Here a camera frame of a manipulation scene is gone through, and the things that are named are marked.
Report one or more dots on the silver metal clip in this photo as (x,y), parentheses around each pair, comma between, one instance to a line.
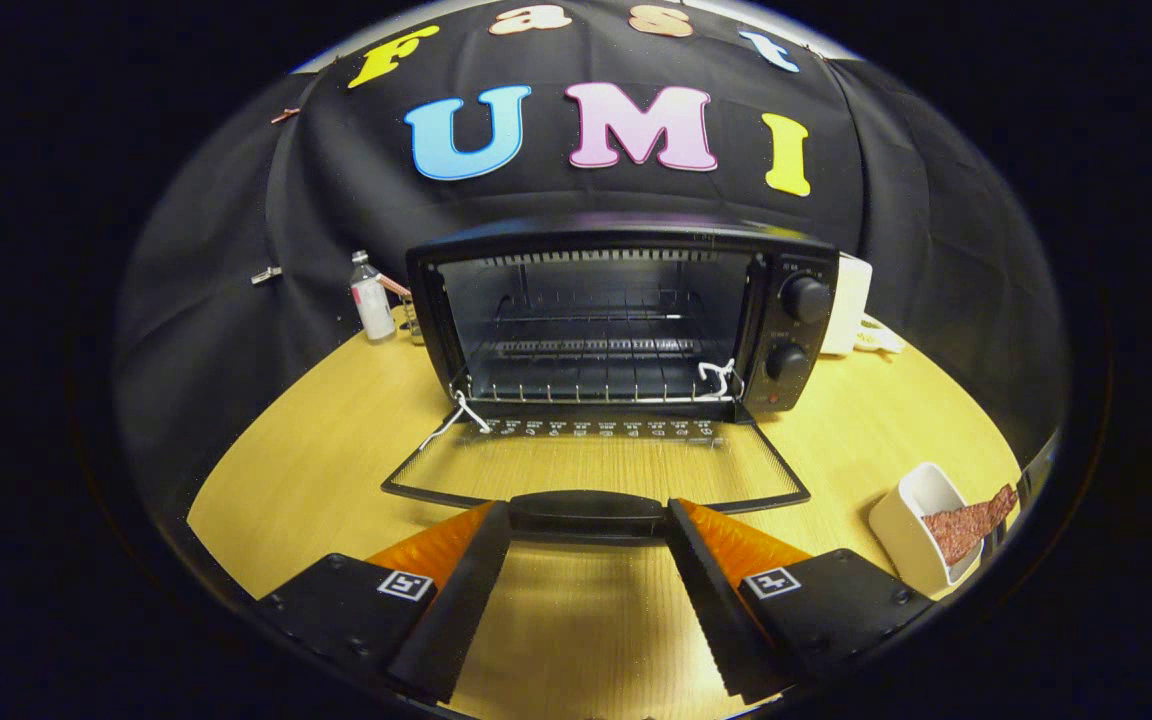
(266,275)

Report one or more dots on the black toaster oven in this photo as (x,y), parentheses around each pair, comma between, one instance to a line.
(796,330)

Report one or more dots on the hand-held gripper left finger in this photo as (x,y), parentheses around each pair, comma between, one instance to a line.
(461,610)

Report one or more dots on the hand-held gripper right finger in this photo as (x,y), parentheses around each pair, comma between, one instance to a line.
(711,600)

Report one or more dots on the white divided bean dish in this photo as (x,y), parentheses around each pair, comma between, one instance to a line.
(881,338)

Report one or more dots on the small clear bottle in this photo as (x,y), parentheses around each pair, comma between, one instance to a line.
(373,305)

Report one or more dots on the white rectangular dish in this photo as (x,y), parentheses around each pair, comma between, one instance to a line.
(906,520)

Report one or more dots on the black backdrop cloth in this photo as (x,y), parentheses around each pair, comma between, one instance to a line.
(236,300)

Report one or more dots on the white bread toaster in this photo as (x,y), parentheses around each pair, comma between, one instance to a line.
(848,300)

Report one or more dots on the red meat slice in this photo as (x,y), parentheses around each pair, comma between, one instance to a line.
(961,525)

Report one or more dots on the copper clip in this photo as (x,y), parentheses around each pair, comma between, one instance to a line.
(286,115)

